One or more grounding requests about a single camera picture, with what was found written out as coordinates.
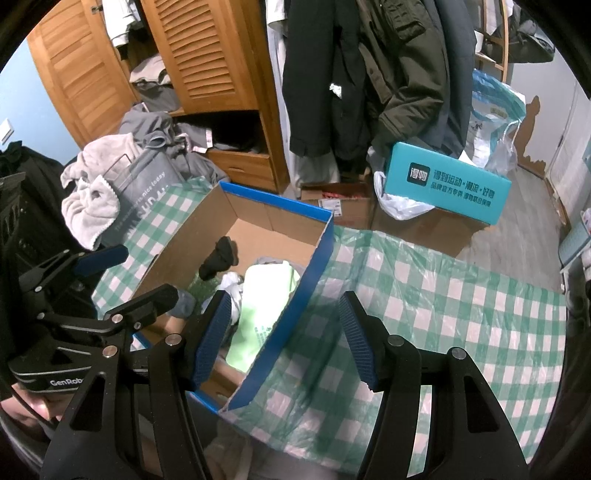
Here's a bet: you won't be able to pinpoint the pinkish grey towel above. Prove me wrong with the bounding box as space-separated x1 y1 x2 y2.
60 134 144 252

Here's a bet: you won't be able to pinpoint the light blue shoe rack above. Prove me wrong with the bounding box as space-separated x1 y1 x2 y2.
556 203 591 296

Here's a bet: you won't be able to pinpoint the black sock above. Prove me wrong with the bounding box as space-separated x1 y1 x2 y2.
199 236 238 281

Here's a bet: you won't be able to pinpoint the grey fuzzy sock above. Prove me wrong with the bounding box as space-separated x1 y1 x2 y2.
171 291 197 319

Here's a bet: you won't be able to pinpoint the wooden chair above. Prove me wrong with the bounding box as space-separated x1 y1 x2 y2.
473 0 511 84

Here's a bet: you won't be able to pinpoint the white plastic bag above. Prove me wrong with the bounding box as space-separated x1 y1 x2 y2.
373 171 437 220

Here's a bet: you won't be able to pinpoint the small cardboard box red contents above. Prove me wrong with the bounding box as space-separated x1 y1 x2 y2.
300 181 375 229

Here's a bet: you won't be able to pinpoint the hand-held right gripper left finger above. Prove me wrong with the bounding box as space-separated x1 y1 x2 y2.
41 291 232 480

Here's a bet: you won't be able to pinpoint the white hanging shirt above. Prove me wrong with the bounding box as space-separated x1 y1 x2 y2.
265 0 296 153

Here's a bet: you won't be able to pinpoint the olive hanging jacket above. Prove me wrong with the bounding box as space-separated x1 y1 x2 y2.
358 0 451 155

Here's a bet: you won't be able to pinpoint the white sock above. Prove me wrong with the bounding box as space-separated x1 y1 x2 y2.
217 272 245 319

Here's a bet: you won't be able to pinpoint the teal printed box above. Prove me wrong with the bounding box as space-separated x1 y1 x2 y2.
383 142 512 226

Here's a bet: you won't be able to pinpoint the grey printed tote bag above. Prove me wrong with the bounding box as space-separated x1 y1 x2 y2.
99 148 181 250

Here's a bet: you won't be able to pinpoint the light grey garment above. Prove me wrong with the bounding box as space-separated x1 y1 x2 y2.
291 150 342 188

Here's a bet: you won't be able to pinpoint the black hanging coat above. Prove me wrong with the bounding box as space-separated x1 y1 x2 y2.
281 0 370 160

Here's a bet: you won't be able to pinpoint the blue cardboard box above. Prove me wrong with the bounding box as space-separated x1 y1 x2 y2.
131 181 334 414

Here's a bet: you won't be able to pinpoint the large printed plastic bag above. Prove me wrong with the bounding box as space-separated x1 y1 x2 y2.
459 69 527 174

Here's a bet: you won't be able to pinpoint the brown cardboard box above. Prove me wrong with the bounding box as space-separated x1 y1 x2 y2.
369 203 492 257

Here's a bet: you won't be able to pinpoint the folded grey clothes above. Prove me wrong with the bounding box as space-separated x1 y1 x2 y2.
129 60 181 112

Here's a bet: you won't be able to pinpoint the grey hoodie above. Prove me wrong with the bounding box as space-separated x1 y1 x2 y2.
120 104 229 185

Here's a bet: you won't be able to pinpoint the person's left hand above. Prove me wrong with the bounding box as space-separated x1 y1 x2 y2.
0 396 62 428

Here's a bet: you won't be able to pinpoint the light green cloth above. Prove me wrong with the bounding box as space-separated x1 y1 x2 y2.
226 261 301 370

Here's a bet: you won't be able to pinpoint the wooden wardrobe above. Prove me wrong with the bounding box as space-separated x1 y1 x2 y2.
25 0 294 195

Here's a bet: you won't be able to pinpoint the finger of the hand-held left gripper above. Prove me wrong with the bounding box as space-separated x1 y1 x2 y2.
104 284 181 334
18 244 130 315

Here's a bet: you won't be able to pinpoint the dark blue-grey hanging coat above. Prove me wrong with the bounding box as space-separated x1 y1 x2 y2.
425 0 476 148

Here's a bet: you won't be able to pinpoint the green white checkered tablecloth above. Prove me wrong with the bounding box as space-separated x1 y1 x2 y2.
92 178 568 480

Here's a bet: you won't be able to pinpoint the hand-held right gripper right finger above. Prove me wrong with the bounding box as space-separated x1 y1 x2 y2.
338 291 532 480

